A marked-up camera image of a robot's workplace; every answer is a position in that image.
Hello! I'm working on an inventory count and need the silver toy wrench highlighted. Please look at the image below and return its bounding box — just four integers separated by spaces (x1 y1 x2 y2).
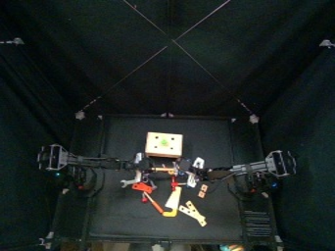
118 178 137 189

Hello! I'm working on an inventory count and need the short orange wooden strip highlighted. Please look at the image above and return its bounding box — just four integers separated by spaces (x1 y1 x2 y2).
196 183 209 199

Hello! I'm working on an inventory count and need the red toy screw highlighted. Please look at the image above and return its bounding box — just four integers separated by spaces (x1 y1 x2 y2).
168 176 182 192

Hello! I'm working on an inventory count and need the wooden box with holes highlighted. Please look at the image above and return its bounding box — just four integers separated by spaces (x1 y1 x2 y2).
144 131 184 160

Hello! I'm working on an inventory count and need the orange toy screwdriver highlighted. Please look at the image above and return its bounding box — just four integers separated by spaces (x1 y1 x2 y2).
140 191 166 216

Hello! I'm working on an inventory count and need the long wooden strip with holes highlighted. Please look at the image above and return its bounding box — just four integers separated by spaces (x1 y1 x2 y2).
177 199 208 227

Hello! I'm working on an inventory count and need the white text label sticker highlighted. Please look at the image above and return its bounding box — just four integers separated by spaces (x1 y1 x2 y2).
241 210 272 239

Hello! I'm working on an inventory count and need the toy hammer wooden handle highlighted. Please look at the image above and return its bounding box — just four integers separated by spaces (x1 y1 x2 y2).
149 160 193 175

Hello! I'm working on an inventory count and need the wooden toy saw yellow handle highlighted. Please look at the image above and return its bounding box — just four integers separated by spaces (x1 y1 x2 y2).
161 185 182 219

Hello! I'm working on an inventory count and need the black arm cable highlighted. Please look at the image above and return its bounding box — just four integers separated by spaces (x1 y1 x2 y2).
79 168 106 199
224 176 257 198

